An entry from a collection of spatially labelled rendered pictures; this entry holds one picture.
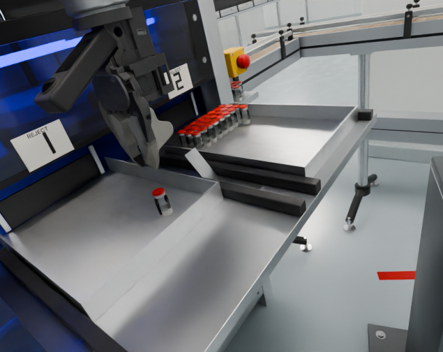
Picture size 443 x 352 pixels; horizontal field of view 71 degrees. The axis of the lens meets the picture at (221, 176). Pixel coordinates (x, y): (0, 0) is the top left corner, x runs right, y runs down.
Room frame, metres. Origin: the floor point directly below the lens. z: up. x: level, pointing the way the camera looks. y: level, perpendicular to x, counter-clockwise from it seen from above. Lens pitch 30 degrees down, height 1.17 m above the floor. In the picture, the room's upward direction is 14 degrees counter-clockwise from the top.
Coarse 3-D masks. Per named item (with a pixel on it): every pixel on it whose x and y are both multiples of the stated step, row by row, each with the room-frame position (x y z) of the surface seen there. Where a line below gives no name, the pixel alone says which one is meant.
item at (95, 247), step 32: (96, 192) 0.58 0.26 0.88; (128, 192) 0.54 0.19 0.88; (192, 192) 0.48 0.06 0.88; (32, 224) 0.51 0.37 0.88; (64, 224) 0.48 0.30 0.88; (96, 224) 0.46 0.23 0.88; (128, 224) 0.43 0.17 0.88; (160, 224) 0.41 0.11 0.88; (192, 224) 0.38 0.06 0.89; (32, 256) 0.41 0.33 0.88; (64, 256) 0.39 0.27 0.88; (96, 256) 0.37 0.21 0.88; (128, 256) 0.35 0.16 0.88; (160, 256) 0.33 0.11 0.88; (64, 288) 0.28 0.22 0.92; (96, 288) 0.27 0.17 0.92; (128, 288) 0.29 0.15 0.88; (96, 320) 0.26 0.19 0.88
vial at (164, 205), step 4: (164, 192) 0.43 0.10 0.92; (156, 196) 0.43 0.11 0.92; (160, 196) 0.43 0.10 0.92; (164, 196) 0.43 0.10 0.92; (156, 200) 0.43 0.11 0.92; (160, 200) 0.42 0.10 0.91; (164, 200) 0.43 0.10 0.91; (168, 200) 0.43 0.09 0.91; (160, 204) 0.42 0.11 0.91; (164, 204) 0.42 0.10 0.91; (168, 204) 0.43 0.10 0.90; (160, 208) 0.42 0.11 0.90; (164, 208) 0.42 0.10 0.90; (168, 208) 0.43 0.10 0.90; (164, 212) 0.42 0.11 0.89; (168, 212) 0.43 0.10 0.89; (164, 216) 0.42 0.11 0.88
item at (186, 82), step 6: (180, 66) 0.78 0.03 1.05; (186, 66) 0.80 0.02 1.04; (174, 72) 0.77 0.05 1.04; (180, 72) 0.78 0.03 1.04; (186, 72) 0.79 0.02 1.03; (174, 78) 0.76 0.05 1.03; (186, 78) 0.79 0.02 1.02; (174, 84) 0.76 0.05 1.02; (180, 84) 0.77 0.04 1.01; (186, 84) 0.79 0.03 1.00; (174, 90) 0.75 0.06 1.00; (180, 90) 0.77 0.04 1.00; (186, 90) 0.78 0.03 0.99; (174, 96) 0.75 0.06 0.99
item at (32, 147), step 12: (36, 132) 0.53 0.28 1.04; (48, 132) 0.54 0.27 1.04; (60, 132) 0.55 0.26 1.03; (24, 144) 0.51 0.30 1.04; (36, 144) 0.52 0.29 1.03; (60, 144) 0.54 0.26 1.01; (24, 156) 0.50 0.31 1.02; (36, 156) 0.51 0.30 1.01; (48, 156) 0.52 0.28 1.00; (36, 168) 0.50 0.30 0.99
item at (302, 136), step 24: (264, 120) 0.73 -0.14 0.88; (288, 120) 0.69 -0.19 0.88; (312, 120) 0.66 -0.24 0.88; (336, 120) 0.63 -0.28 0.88; (216, 144) 0.66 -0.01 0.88; (240, 144) 0.63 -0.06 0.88; (264, 144) 0.60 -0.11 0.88; (288, 144) 0.57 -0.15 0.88; (312, 144) 0.55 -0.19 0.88; (336, 144) 0.51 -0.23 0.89; (264, 168) 0.47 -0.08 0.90; (288, 168) 0.44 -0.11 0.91; (312, 168) 0.43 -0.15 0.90
